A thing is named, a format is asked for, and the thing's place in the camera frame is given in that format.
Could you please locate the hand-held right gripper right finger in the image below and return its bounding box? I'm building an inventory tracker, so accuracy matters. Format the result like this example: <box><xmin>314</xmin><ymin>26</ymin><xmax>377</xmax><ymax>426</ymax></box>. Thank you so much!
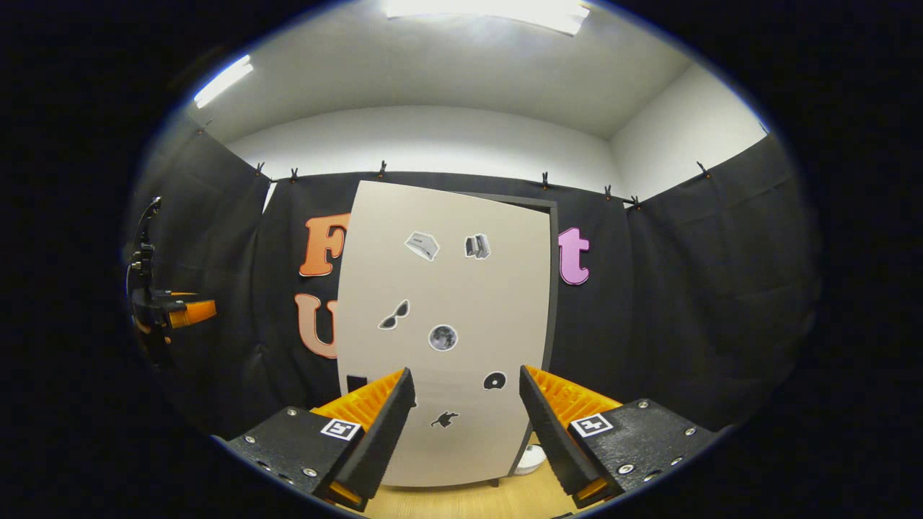
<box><xmin>519</xmin><ymin>365</ymin><xmax>725</xmax><ymax>509</ymax></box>

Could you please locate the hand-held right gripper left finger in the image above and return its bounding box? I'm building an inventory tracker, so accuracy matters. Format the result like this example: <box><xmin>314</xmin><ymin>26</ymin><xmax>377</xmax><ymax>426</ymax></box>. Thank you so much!
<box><xmin>225</xmin><ymin>368</ymin><xmax>417</xmax><ymax>513</ymax></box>

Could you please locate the beige cabinet door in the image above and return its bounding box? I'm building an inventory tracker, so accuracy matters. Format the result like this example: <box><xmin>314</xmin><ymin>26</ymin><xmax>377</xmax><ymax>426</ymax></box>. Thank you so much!
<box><xmin>335</xmin><ymin>180</ymin><xmax>552</xmax><ymax>487</ymax></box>

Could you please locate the dark grey cabinet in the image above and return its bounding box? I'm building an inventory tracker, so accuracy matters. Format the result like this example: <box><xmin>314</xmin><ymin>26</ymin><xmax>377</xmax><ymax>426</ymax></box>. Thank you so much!
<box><xmin>461</xmin><ymin>190</ymin><xmax>560</xmax><ymax>487</ymax></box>

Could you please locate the black backdrop cloth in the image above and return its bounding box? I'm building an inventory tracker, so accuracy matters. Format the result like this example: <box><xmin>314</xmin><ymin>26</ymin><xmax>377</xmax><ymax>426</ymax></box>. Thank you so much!
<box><xmin>126</xmin><ymin>119</ymin><xmax>819</xmax><ymax>440</ymax></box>

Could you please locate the narrow ceiling light panel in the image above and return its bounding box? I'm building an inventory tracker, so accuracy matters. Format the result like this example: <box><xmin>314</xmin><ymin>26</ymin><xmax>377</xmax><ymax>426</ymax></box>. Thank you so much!
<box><xmin>193</xmin><ymin>54</ymin><xmax>255</xmax><ymax>109</ymax></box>

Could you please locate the row of black cloth clips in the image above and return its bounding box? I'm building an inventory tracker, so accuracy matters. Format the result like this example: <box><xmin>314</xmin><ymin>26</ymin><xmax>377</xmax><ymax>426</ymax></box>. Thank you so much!
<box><xmin>198</xmin><ymin>119</ymin><xmax>711</xmax><ymax>210</ymax></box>

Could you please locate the wide ceiling light panel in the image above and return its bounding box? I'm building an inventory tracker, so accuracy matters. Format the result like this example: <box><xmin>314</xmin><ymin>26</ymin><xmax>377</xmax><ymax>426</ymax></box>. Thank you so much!
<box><xmin>386</xmin><ymin>0</ymin><xmax>591</xmax><ymax>37</ymax></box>

